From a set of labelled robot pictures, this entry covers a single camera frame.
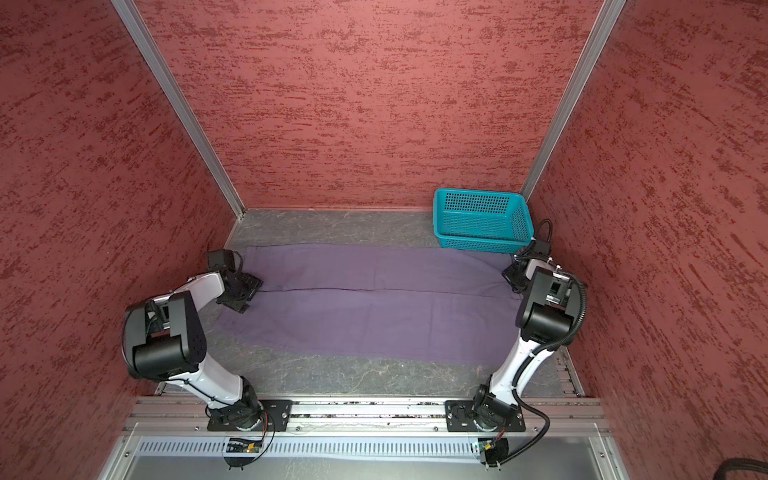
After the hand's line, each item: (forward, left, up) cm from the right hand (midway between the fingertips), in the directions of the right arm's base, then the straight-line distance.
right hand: (508, 281), depth 100 cm
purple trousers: (-6, +44, 0) cm, 44 cm away
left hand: (-4, +84, +2) cm, 84 cm away
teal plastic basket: (+28, +1, 0) cm, 28 cm away
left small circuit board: (-44, +78, -2) cm, 90 cm away
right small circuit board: (-47, +16, -2) cm, 49 cm away
